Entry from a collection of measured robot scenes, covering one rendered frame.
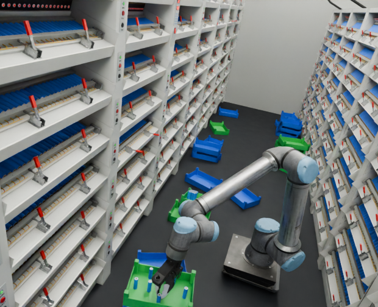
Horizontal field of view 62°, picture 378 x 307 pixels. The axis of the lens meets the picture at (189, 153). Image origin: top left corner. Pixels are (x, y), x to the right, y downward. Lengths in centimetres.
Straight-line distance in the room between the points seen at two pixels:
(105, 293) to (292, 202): 116
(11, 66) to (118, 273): 150
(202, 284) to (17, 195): 135
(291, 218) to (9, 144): 134
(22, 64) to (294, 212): 137
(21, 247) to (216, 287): 128
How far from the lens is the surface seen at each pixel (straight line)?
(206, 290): 208
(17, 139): 96
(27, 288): 134
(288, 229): 181
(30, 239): 122
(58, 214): 131
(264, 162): 161
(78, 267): 166
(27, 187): 110
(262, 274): 210
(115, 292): 200
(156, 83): 204
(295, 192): 164
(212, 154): 340
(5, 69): 88
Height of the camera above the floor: 157
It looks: 26 degrees down
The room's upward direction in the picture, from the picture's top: 10 degrees clockwise
